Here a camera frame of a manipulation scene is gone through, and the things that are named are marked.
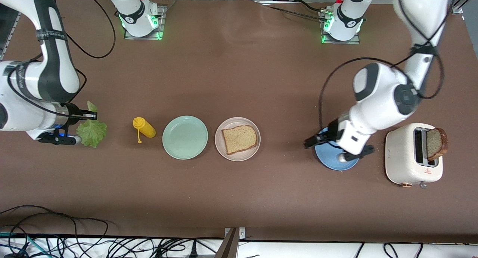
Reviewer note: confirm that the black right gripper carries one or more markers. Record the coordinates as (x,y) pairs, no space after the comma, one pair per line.
(72,112)

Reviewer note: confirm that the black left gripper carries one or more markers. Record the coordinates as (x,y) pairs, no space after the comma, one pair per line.
(328,134)

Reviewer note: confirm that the green lettuce leaf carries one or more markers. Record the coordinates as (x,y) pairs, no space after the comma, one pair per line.
(91,133)

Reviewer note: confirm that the yellow mustard squeeze bottle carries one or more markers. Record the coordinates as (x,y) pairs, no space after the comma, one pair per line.
(146,129)

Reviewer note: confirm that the brown bread slice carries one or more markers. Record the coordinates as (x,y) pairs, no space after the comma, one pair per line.
(239,139)
(435,144)

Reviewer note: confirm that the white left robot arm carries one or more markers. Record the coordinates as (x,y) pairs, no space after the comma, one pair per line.
(381,97)

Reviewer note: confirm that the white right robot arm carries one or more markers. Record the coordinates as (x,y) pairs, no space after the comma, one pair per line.
(56,75)

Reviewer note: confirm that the blue plate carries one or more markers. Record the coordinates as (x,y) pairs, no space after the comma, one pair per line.
(332,162)

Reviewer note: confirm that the beige plate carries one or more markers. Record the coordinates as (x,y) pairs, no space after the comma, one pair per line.
(233,121)

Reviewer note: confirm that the mint green plate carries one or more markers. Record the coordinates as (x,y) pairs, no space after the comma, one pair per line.
(185,137)

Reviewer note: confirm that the white toaster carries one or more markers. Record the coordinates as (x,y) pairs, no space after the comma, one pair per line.
(401,157)

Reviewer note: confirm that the black power plug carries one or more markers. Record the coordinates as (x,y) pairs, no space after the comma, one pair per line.
(193,250)

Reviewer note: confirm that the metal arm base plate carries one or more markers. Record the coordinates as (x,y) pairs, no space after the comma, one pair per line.
(341,42)
(143,37)

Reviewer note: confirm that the grey metal table bracket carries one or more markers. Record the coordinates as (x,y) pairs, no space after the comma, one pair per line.
(229,246)

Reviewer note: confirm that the aluminium frame profile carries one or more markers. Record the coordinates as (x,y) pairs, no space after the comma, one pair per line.
(458,9)

